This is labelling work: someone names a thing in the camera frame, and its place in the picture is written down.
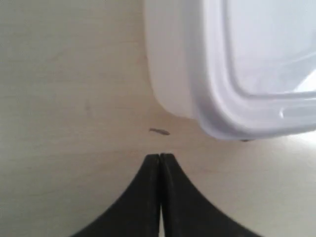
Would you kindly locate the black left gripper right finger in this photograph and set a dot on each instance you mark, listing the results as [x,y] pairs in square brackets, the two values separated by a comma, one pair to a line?
[186,212]

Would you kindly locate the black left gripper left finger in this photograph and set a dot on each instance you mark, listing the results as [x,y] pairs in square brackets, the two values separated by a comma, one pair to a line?
[136,213]

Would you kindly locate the white plastic lidded container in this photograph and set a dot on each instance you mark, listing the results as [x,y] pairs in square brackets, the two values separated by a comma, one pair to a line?
[242,69]

